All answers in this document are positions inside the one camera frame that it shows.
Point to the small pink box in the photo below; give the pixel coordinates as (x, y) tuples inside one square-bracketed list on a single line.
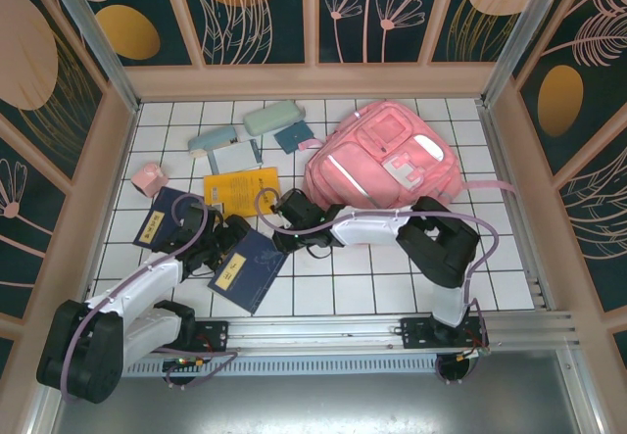
[(148, 179)]

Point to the teal wallet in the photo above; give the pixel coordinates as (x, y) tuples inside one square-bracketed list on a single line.
[(294, 136)]

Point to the pink backpack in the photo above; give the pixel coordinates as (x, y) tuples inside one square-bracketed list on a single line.
[(372, 169)]

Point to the grey blue notebook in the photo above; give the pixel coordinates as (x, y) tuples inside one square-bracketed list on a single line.
[(235, 157)]

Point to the light blue pencil box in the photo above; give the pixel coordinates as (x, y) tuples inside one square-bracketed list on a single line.
[(213, 141)]

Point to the mint green pencil case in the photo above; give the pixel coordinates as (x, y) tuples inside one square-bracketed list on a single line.
[(272, 116)]

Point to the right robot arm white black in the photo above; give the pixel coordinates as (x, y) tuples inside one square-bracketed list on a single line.
[(367, 228)]

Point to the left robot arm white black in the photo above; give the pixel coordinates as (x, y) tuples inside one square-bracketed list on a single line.
[(152, 282)]

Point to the steel sheet panel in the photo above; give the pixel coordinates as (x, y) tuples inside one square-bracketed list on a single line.
[(313, 404)]

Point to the aluminium side rail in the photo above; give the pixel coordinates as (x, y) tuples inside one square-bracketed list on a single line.
[(509, 169), (115, 194)]

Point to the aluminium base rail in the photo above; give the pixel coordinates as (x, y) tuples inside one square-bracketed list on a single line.
[(313, 333)]

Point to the aluminium corner post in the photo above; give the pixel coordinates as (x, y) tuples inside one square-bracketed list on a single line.
[(93, 37), (524, 32)]

